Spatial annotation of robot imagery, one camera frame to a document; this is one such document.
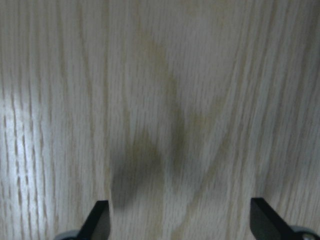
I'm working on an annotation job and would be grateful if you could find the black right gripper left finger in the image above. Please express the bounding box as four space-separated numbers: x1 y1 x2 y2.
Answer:
75 200 111 240

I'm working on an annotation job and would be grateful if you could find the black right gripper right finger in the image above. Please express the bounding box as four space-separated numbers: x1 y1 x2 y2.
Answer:
250 197 320 240

